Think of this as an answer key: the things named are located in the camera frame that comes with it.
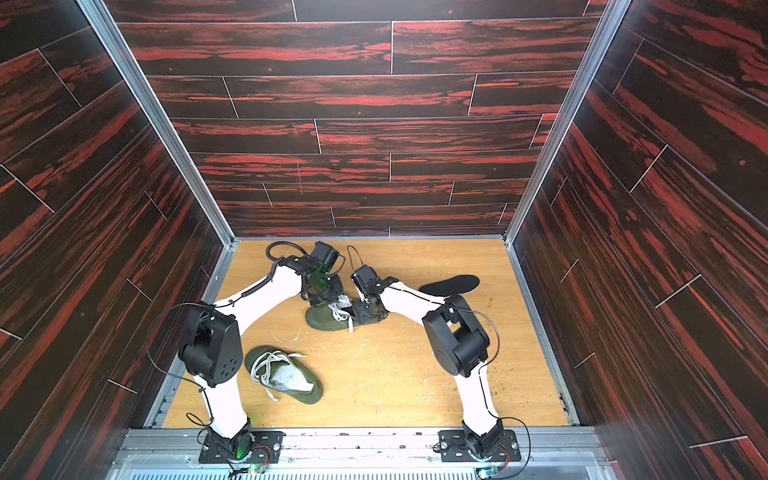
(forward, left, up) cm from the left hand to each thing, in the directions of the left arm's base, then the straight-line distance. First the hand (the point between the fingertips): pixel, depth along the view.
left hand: (343, 296), depth 92 cm
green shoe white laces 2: (-22, +17, -3) cm, 28 cm away
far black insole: (+12, -39, -9) cm, 41 cm away
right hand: (+1, -9, -8) cm, 12 cm away
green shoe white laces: (-6, +2, -2) cm, 7 cm away
